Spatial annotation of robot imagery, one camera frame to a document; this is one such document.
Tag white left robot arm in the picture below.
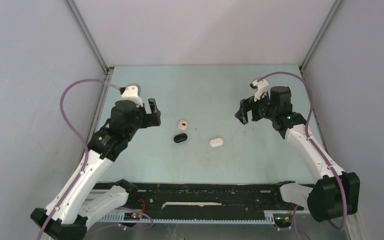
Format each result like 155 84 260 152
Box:
30 98 161 240

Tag white cable duct strip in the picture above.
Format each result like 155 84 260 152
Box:
102 211 276 225

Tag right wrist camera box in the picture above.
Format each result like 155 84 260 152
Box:
250 78 270 102

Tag aluminium frame post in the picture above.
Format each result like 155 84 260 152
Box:
299 0 345 73
63 0 112 140

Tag aluminium frame post right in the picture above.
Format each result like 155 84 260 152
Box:
299 0 345 73

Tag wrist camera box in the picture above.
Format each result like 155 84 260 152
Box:
120 83 144 107
250 78 270 102

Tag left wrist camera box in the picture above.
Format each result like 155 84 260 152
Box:
120 83 144 107

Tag white oval earbud case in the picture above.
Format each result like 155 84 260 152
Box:
209 137 224 148

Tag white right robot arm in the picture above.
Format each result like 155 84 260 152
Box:
234 86 361 222

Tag aluminium frame post left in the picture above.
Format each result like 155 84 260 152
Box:
63 0 112 140

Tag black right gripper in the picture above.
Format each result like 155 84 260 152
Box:
235 89 277 125

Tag pink square earbud case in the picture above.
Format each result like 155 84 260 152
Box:
177 119 189 131

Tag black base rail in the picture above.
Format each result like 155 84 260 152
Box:
92 179 296 223

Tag black oval earbud case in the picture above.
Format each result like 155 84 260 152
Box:
173 133 188 144

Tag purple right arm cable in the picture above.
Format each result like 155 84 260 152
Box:
256 71 349 231

